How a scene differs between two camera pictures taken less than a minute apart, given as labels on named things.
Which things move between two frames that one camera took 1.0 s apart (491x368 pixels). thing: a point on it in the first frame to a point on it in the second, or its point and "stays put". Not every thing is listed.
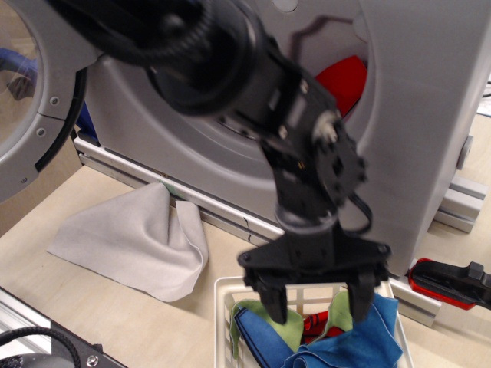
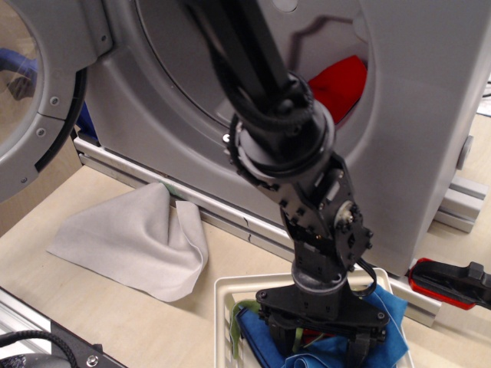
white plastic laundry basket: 305,300 stays put
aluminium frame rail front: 15,314 stays put
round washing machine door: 43,59 stays put
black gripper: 311,254 to 322,301
